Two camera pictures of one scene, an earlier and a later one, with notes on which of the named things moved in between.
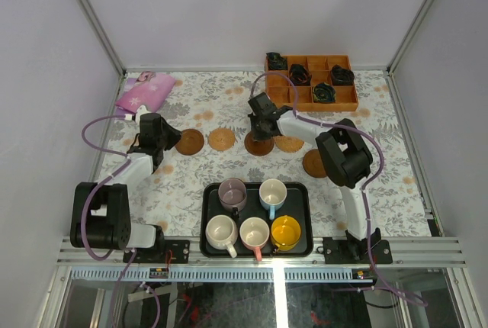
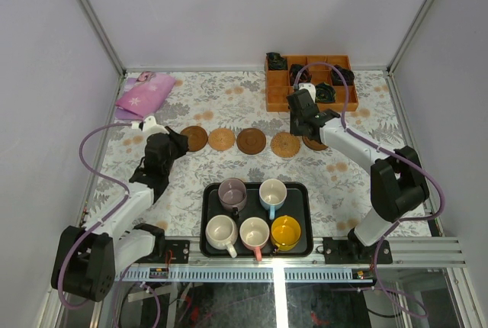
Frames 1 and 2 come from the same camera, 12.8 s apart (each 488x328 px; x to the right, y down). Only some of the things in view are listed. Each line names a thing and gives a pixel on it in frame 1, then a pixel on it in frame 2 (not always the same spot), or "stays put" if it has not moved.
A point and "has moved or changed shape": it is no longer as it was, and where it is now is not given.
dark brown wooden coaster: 313,164 has moved or changed shape
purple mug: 232,194 stays put
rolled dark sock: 276,62 stays put
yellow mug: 285,232 stays put
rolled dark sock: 323,92 stays put
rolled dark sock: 299,75 stays put
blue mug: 272,194 stays put
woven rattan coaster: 221,138 stays put
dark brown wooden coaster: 258,147 has moved or changed shape
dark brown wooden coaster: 191,142 has moved or changed shape
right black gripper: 255,134 -> 293,130
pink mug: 254,233 stays put
